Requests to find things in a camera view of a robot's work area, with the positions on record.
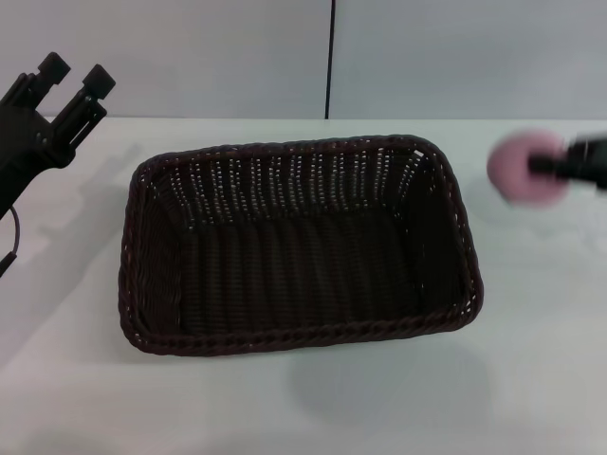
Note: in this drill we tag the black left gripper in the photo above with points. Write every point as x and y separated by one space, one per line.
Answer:
23 142

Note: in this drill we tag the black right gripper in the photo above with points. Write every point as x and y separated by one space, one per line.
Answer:
588 161

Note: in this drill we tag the pink peach bun toy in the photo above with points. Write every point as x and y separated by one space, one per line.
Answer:
509 166

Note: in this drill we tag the dark woven rectangular basket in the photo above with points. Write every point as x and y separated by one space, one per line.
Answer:
303 265

